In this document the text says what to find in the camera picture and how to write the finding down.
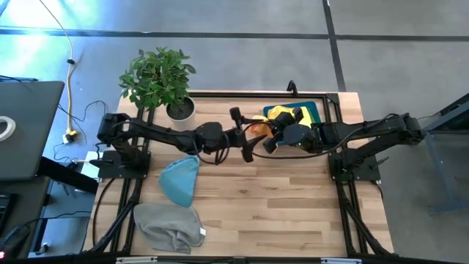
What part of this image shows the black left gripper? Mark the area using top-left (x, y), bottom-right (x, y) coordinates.
top-left (221, 106), bottom-right (273, 164)

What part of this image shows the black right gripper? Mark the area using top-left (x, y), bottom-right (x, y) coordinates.
top-left (262, 106), bottom-right (307, 155)

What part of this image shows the orange microfiber towel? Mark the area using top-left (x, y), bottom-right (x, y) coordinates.
top-left (250, 114), bottom-right (276, 140)

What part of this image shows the yellow microfiber towel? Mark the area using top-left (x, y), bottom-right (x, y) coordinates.
top-left (267, 105), bottom-right (316, 129)

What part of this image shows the teal microfiber towel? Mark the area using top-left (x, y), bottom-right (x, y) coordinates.
top-left (158, 155), bottom-right (201, 208)

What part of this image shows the grey microfiber towel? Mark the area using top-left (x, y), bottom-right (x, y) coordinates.
top-left (132, 203), bottom-right (207, 255)

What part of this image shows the blue plastic bin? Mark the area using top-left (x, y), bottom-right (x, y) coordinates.
top-left (262, 100), bottom-right (324, 146)

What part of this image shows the white plant pot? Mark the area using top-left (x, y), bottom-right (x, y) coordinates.
top-left (163, 95), bottom-right (197, 131)

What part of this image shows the green leafy plant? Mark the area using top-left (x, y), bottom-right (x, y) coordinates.
top-left (118, 45), bottom-right (197, 111)

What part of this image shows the white power box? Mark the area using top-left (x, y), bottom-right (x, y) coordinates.
top-left (80, 150), bottom-right (102, 182)

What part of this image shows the dark metal cart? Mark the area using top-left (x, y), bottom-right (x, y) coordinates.
top-left (404, 92), bottom-right (469, 216)

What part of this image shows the white tape roll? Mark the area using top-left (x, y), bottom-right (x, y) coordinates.
top-left (0, 114), bottom-right (17, 143)

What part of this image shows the black side desk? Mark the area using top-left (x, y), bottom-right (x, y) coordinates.
top-left (0, 157), bottom-right (100, 260)

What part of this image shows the black keyboard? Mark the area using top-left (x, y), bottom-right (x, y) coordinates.
top-left (0, 193), bottom-right (16, 226)

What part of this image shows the black computer mouse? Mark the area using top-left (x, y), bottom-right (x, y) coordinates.
top-left (0, 224), bottom-right (31, 256)

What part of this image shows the black aluminium table frame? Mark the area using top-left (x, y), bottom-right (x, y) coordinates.
top-left (87, 90), bottom-right (395, 258)

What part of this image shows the black camera bracket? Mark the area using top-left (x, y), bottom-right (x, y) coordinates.
top-left (286, 79), bottom-right (300, 98)

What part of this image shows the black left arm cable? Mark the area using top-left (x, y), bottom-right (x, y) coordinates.
top-left (191, 131), bottom-right (230, 166)

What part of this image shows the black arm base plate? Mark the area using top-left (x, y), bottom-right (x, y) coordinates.
top-left (327, 151), bottom-right (383, 183)
top-left (96, 150), bottom-right (152, 180)

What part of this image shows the silver edge bracket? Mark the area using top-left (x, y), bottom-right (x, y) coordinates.
top-left (116, 256), bottom-right (159, 264)
top-left (321, 257), bottom-right (363, 264)

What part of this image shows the thin black floor cable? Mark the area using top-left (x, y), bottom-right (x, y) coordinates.
top-left (54, 99), bottom-right (110, 164)

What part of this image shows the yellow floor cable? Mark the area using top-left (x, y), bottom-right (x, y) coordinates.
top-left (37, 0), bottom-right (80, 139)

